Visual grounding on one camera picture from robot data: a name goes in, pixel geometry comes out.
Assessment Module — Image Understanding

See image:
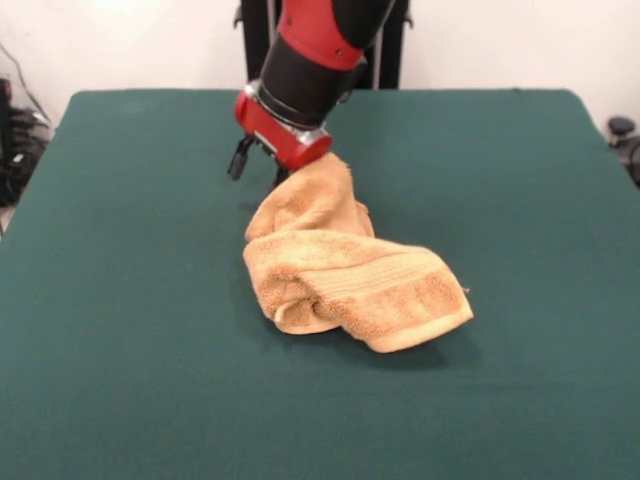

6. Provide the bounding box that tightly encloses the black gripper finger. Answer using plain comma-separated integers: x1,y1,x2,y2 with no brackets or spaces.
227,134,257,181
269,161,292,191

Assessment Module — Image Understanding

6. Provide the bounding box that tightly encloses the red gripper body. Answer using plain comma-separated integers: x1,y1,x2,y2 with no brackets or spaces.
234,81,334,172

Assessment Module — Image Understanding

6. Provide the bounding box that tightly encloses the tan terry towel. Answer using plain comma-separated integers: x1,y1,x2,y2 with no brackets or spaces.
242,153,475,354

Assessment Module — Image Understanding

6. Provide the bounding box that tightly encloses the dark green table cloth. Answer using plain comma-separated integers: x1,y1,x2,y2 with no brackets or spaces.
0,87,640,480

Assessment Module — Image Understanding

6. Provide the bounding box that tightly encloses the black equipment pile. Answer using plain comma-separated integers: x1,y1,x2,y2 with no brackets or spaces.
0,77,52,207

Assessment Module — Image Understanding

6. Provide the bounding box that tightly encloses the black chair base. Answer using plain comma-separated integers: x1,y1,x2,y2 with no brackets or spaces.
606,115,640,189

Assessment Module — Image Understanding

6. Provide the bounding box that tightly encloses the black stand frame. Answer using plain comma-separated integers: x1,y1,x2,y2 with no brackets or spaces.
232,0,416,91

